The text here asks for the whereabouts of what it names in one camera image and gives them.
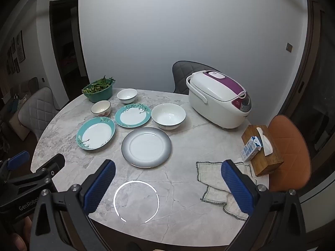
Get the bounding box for leafy green vegetables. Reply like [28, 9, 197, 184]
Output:
[82, 75, 116, 94]

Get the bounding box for small white bowl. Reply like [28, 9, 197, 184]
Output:
[117, 88, 138, 104]

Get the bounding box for white purple rice cooker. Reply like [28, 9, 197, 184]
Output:
[186, 70, 252, 129]

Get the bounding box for person's left hand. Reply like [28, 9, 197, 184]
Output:
[9, 233, 30, 251]

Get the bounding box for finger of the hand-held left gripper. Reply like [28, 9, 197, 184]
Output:
[5, 153, 66, 187]
[0, 151, 30, 182]

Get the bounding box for beige cushion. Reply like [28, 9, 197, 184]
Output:
[9, 110, 29, 140]

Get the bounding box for white tissue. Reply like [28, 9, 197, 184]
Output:
[256, 127, 273, 157]

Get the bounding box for blue white milk carton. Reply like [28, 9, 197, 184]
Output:
[241, 136, 263, 163]

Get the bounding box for light grey quilted chair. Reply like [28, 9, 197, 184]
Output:
[18, 87, 59, 140]

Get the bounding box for dark sliding door frame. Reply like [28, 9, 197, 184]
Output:
[281, 0, 335, 215]

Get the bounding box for green plastic basin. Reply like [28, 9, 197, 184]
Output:
[82, 80, 116, 103]

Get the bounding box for large white bowl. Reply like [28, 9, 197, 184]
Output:
[151, 103, 186, 131]

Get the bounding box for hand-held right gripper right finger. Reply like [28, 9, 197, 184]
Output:
[220, 159, 307, 251]

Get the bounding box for dark wooden door frame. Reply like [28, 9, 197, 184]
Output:
[49, 0, 89, 102]

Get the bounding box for teal floral plate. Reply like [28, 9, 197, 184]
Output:
[76, 117, 116, 151]
[115, 104, 152, 128]

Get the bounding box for white dish cloth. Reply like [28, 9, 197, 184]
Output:
[196, 161, 258, 220]

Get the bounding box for large black picture frame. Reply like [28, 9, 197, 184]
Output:
[16, 31, 26, 63]

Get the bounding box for dark grey quilted chair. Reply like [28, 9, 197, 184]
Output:
[172, 61, 218, 95]

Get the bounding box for red patterned cream bowl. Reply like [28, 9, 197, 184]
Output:
[91, 101, 112, 117]

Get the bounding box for grey rimmed white plate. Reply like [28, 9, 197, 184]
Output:
[121, 127, 172, 168]

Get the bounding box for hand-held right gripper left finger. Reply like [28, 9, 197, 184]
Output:
[29, 159, 139, 251]

